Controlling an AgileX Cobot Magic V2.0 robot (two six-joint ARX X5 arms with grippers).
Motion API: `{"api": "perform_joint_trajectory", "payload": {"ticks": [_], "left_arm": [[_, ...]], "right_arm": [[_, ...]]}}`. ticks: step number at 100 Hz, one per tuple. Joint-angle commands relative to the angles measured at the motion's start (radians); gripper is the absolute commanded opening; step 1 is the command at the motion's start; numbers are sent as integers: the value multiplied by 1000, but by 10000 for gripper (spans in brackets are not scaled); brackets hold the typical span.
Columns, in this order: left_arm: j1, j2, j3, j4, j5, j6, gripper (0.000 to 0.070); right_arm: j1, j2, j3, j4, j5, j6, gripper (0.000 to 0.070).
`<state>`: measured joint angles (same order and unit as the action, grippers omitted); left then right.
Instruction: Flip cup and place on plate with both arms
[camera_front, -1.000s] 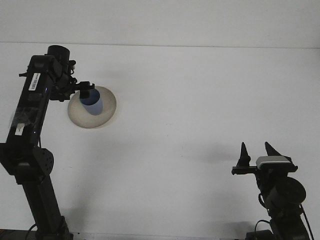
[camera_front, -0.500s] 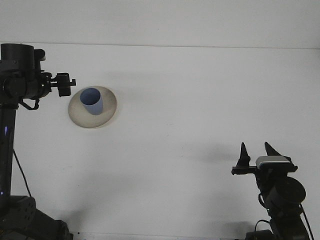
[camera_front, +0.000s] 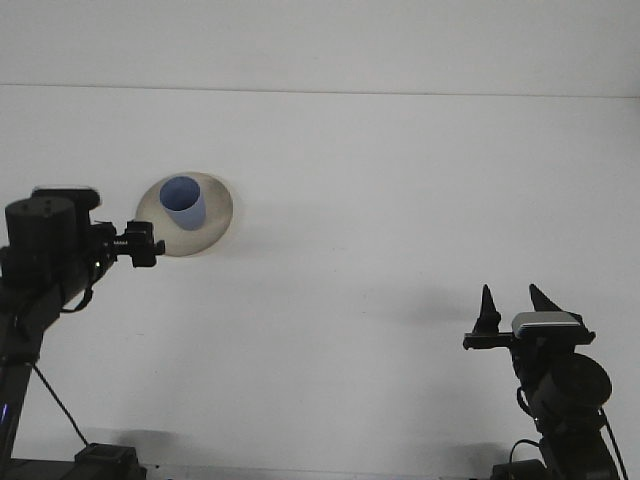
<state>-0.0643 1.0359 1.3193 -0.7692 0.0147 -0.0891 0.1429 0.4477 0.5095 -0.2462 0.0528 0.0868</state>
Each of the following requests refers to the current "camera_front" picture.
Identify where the pale round plate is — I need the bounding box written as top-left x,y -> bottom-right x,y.
135,171 -> 235,259

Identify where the pale blue cup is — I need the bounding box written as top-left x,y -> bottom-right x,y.
158,175 -> 208,232

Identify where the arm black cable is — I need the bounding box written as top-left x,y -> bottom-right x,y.
30,284 -> 96,447
508,389 -> 629,480

